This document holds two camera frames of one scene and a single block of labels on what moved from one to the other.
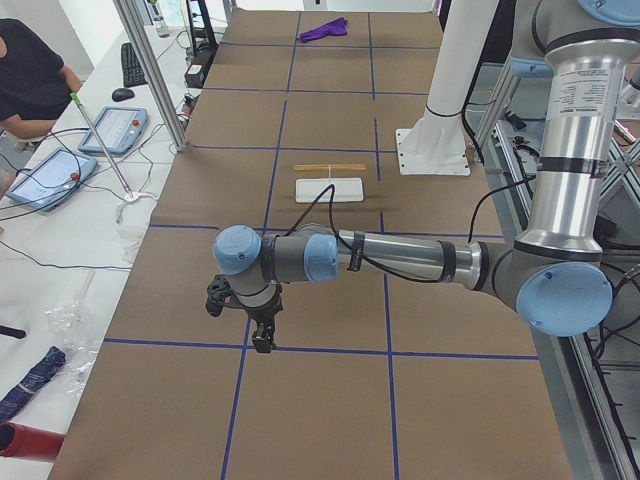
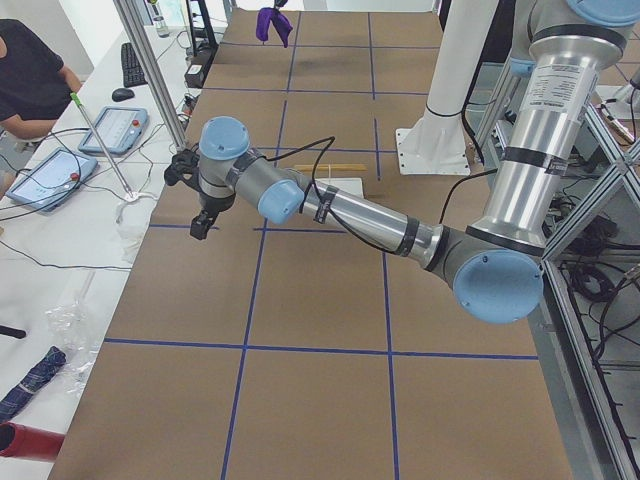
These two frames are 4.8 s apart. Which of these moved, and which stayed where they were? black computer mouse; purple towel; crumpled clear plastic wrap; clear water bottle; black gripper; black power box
Moved: black gripper; purple towel
Stayed: black power box; clear water bottle; crumpled clear plastic wrap; black computer mouse
